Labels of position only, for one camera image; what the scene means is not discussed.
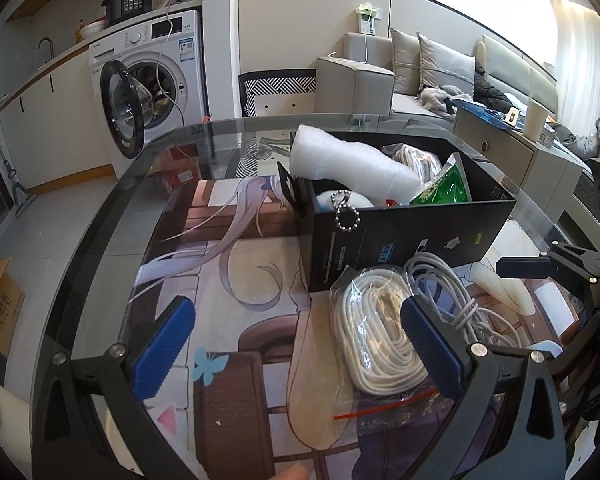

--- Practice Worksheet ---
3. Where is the white bowl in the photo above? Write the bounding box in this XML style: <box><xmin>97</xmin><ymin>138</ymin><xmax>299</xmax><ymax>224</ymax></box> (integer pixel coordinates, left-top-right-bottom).
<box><xmin>75</xmin><ymin>19</ymin><xmax>108</xmax><ymax>41</ymax></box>

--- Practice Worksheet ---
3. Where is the beige sofa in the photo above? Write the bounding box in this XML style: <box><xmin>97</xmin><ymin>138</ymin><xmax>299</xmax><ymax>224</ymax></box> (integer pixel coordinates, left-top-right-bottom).
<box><xmin>315</xmin><ymin>31</ymin><xmax>481</xmax><ymax>121</ymax></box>

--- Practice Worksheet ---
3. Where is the clear plastic bag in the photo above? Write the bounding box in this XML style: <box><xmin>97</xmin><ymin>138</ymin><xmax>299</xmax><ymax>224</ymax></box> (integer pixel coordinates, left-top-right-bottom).
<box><xmin>380</xmin><ymin>142</ymin><xmax>443</xmax><ymax>181</ymax></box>

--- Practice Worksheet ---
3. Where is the white washing machine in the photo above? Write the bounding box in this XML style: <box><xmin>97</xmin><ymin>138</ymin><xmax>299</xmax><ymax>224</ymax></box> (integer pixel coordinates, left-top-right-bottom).
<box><xmin>89</xmin><ymin>8</ymin><xmax>210</xmax><ymax>181</ymax></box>

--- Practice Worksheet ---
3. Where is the black jacket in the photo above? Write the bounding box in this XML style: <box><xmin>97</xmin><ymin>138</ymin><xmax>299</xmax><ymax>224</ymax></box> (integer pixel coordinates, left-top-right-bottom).
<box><xmin>472</xmin><ymin>57</ymin><xmax>511</xmax><ymax>108</ymax></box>

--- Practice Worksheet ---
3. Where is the green packet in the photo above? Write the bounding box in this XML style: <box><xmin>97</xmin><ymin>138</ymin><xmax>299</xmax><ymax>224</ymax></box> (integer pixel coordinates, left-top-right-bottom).
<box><xmin>409</xmin><ymin>154</ymin><xmax>472</xmax><ymax>207</ymax></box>

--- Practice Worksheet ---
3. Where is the black pressure cooker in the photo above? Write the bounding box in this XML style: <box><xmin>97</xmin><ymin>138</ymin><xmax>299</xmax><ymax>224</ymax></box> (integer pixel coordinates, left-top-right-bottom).
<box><xmin>101</xmin><ymin>0</ymin><xmax>156</xmax><ymax>26</ymax></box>

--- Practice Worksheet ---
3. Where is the person's left hand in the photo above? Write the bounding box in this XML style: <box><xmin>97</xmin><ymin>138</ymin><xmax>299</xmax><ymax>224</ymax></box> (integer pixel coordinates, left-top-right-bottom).
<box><xmin>267</xmin><ymin>462</ymin><xmax>308</xmax><ymax>480</ymax></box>

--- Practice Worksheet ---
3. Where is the grey quilted blanket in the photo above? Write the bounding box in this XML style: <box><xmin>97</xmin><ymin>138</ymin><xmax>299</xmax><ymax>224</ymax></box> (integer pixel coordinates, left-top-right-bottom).
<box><xmin>550</xmin><ymin>116</ymin><xmax>600</xmax><ymax>161</ymax></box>

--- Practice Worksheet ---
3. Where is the printed table mat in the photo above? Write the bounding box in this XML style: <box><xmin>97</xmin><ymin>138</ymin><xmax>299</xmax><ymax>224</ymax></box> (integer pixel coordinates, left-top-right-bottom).
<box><xmin>125</xmin><ymin>175</ymin><xmax>581</xmax><ymax>480</ymax></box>

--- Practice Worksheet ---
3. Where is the wall socket with charger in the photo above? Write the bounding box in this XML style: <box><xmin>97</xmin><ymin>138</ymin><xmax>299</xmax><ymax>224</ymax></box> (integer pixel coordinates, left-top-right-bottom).
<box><xmin>354</xmin><ymin>4</ymin><xmax>385</xmax><ymax>36</ymax></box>

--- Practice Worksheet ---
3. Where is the black cardboard box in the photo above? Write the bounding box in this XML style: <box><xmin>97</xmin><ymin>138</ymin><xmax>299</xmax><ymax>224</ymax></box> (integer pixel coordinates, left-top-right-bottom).
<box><xmin>276</xmin><ymin>130</ymin><xmax>517</xmax><ymax>293</ymax></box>

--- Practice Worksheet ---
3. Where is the white cable bundle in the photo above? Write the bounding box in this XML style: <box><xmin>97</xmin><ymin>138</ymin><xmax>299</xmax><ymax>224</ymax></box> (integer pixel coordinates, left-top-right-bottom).
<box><xmin>404</xmin><ymin>252</ymin><xmax>556</xmax><ymax>356</ymax></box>

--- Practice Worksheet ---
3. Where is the padded bed headboard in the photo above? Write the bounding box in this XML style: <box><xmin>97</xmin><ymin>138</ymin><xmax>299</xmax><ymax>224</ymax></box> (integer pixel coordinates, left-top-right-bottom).
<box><xmin>475</xmin><ymin>34</ymin><xmax>561</xmax><ymax>126</ymax></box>

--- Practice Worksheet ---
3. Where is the brown cardboard box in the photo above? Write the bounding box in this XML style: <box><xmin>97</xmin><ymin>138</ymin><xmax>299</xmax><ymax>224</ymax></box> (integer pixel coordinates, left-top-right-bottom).
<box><xmin>0</xmin><ymin>257</ymin><xmax>26</xmax><ymax>356</ymax></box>

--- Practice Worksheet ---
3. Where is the grey cushion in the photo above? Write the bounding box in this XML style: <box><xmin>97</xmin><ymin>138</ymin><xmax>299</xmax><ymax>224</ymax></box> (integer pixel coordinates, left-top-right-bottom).
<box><xmin>416</xmin><ymin>32</ymin><xmax>476</xmax><ymax>93</ymax></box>

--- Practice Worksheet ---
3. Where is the red box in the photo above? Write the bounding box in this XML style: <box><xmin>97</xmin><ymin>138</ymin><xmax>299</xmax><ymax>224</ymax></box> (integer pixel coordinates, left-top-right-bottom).
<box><xmin>157</xmin><ymin>160</ymin><xmax>201</xmax><ymax>193</ymax></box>

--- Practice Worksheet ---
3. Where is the white cylinder cup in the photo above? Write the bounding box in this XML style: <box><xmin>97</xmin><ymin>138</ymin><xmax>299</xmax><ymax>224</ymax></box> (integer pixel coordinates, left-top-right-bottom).
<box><xmin>524</xmin><ymin>100</ymin><xmax>548</xmax><ymax>141</ymax></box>

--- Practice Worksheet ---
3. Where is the grey fluffy cloth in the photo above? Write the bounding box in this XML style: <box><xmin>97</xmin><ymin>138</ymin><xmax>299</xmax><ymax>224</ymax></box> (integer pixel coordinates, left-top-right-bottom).
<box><xmin>417</xmin><ymin>84</ymin><xmax>473</xmax><ymax>116</ymax></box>

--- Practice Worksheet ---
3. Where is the chair with patterned back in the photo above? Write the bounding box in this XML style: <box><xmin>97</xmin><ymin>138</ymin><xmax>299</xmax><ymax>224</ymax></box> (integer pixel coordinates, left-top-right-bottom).
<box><xmin>238</xmin><ymin>70</ymin><xmax>318</xmax><ymax>121</ymax></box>

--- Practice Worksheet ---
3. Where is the lower kitchen cabinet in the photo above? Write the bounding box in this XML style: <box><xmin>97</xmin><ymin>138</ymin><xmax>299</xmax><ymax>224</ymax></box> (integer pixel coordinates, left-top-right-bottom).
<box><xmin>0</xmin><ymin>50</ymin><xmax>118</xmax><ymax>196</ymax></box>

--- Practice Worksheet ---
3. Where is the white bubble wrap roll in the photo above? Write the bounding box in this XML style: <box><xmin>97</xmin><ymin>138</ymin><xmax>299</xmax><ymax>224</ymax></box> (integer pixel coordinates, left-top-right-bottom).
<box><xmin>289</xmin><ymin>125</ymin><xmax>421</xmax><ymax>203</ymax></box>

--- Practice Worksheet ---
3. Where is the kitchen faucet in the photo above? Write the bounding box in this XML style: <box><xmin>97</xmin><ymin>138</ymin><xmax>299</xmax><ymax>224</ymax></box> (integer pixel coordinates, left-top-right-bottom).
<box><xmin>36</xmin><ymin>37</ymin><xmax>56</xmax><ymax>68</ymax></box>

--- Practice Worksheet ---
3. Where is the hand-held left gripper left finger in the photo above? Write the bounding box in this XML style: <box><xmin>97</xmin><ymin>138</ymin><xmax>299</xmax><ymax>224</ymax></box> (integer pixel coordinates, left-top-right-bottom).
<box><xmin>30</xmin><ymin>296</ymin><xmax>198</xmax><ymax>480</ymax></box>

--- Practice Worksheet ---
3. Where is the zip bag of white rope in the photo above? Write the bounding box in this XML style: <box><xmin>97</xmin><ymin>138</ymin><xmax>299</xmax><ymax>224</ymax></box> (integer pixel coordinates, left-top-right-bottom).
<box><xmin>329</xmin><ymin>265</ymin><xmax>461</xmax><ymax>436</ymax></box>

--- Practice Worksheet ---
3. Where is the floor mop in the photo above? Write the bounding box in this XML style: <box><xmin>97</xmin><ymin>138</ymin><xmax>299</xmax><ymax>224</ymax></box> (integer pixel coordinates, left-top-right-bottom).
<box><xmin>0</xmin><ymin>74</ymin><xmax>37</xmax><ymax>218</ymax></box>

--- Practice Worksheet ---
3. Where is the blue book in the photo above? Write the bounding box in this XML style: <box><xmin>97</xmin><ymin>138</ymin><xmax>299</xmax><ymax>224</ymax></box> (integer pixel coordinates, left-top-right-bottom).
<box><xmin>460</xmin><ymin>100</ymin><xmax>511</xmax><ymax>128</ymax></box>

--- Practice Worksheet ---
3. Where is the beige cushion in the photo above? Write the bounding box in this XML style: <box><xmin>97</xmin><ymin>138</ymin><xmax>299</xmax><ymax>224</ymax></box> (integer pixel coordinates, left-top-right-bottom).
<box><xmin>390</xmin><ymin>27</ymin><xmax>423</xmax><ymax>97</ymax></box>

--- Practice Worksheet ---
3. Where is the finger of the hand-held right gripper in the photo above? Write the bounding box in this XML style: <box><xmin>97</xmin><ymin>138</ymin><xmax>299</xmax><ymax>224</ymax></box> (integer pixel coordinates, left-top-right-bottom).
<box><xmin>547</xmin><ymin>309</ymin><xmax>600</xmax><ymax>377</ymax></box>
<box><xmin>496</xmin><ymin>241</ymin><xmax>600</xmax><ymax>284</ymax></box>

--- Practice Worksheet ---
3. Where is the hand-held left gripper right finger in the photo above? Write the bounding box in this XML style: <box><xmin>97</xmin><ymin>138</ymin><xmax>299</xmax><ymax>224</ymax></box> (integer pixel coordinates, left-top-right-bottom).
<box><xmin>400</xmin><ymin>296</ymin><xmax>566</xmax><ymax>480</ymax></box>

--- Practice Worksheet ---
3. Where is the beige side cabinet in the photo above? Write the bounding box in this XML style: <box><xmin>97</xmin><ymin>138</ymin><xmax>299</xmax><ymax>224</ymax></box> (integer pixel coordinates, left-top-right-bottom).
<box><xmin>452</xmin><ymin>100</ymin><xmax>583</xmax><ymax>223</ymax></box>

